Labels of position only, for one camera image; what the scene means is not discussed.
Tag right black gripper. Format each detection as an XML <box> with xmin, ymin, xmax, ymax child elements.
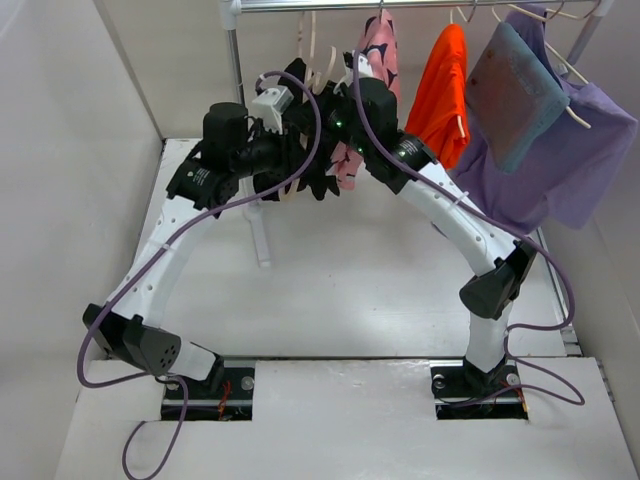
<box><xmin>286</xmin><ymin>78</ymin><xmax>373</xmax><ymax>157</ymax></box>

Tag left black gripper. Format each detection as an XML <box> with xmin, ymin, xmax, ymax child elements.
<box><xmin>231</xmin><ymin>118</ymin><xmax>317</xmax><ymax>181</ymax></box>

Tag black trousers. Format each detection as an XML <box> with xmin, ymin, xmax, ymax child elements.
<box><xmin>253</xmin><ymin>77</ymin><xmax>340</xmax><ymax>201</ymax></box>

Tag pink plastic hanger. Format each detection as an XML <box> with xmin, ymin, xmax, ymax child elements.
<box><xmin>278</xmin><ymin>10</ymin><xmax>337</xmax><ymax>201</ymax></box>

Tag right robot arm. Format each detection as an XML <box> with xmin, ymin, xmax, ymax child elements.
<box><xmin>318</xmin><ymin>78</ymin><xmax>536</xmax><ymax>397</ymax></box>

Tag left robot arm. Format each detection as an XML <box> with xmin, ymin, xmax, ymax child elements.
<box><xmin>76</xmin><ymin>100</ymin><xmax>322</xmax><ymax>397</ymax></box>

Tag hanger under orange garment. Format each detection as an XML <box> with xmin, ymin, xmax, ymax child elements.
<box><xmin>449</xmin><ymin>6</ymin><xmax>476</xmax><ymax>139</ymax></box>

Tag hanger under purple shirt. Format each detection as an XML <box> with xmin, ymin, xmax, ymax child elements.
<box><xmin>543</xmin><ymin>0</ymin><xmax>613</xmax><ymax>84</ymax></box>

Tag hanger under denim garment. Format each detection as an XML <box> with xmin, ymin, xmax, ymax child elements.
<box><xmin>489</xmin><ymin>2</ymin><xmax>594</xmax><ymax>129</ymax></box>

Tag pink floral garment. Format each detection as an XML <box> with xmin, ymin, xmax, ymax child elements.
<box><xmin>328</xmin><ymin>10</ymin><xmax>400</xmax><ymax>190</ymax></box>

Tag orange garment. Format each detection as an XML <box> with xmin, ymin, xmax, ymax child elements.
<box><xmin>405</xmin><ymin>24</ymin><xmax>471</xmax><ymax>170</ymax></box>

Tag blue denim garment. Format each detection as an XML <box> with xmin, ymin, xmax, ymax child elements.
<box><xmin>465</xmin><ymin>22</ymin><xmax>570</xmax><ymax>174</ymax></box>

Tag purple shirt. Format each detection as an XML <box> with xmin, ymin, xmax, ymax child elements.
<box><xmin>450</xmin><ymin>5</ymin><xmax>638</xmax><ymax>233</ymax></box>

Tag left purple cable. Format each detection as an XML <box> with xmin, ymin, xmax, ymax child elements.
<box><xmin>74</xmin><ymin>69</ymin><xmax>324</xmax><ymax>479</ymax></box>

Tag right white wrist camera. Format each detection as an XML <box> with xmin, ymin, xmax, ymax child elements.
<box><xmin>333</xmin><ymin>51</ymin><xmax>375</xmax><ymax>94</ymax></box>

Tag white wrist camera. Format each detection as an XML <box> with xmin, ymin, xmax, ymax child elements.
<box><xmin>333</xmin><ymin>51</ymin><xmax>375</xmax><ymax>94</ymax></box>
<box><xmin>251</xmin><ymin>85</ymin><xmax>294</xmax><ymax>135</ymax></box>

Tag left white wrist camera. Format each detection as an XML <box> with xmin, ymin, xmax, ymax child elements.
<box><xmin>251</xmin><ymin>85</ymin><xmax>294</xmax><ymax>135</ymax></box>

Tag white clothes rack frame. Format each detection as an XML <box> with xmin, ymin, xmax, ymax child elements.
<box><xmin>218</xmin><ymin>0</ymin><xmax>619</xmax><ymax>269</ymax></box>

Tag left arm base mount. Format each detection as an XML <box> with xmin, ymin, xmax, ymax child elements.
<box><xmin>185</xmin><ymin>358</ymin><xmax>256</xmax><ymax>422</ymax></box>

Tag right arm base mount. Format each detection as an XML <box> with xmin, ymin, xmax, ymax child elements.
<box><xmin>430</xmin><ymin>359</ymin><xmax>528</xmax><ymax>420</ymax></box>

